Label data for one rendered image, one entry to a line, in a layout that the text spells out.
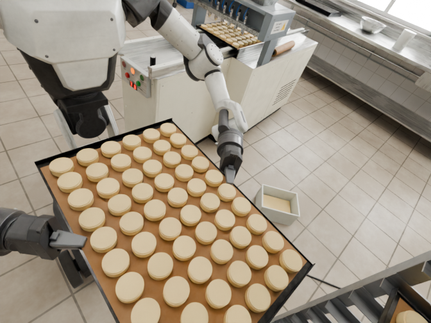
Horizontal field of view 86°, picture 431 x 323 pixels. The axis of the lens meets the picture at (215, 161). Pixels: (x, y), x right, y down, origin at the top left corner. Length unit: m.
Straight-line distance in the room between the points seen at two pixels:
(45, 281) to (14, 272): 0.17
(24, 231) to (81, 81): 0.42
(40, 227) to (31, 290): 1.15
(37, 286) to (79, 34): 1.31
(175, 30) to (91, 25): 0.26
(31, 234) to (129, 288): 0.20
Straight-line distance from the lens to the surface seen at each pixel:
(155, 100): 1.44
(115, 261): 0.53
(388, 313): 0.56
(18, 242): 0.59
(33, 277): 1.69
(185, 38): 0.87
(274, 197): 2.02
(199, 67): 0.89
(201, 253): 0.56
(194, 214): 0.57
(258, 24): 1.81
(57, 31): 0.71
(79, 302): 1.59
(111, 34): 0.75
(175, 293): 0.51
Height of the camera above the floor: 1.52
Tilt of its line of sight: 46 degrees down
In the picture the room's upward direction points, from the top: 19 degrees clockwise
